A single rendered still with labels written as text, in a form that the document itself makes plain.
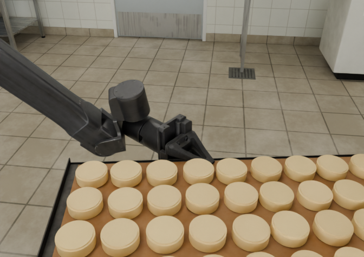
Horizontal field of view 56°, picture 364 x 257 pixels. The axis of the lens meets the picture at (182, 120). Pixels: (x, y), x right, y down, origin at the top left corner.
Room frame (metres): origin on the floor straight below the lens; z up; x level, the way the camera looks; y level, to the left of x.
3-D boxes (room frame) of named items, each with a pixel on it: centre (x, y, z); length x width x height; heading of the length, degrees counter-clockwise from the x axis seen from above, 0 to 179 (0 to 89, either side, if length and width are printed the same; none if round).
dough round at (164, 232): (0.30, 0.02, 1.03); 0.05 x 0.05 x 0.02
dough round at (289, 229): (0.32, -0.15, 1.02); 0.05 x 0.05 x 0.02
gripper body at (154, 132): (0.54, 0.04, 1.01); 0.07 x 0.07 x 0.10; 49
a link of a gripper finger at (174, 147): (0.49, -0.02, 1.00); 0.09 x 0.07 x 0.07; 49
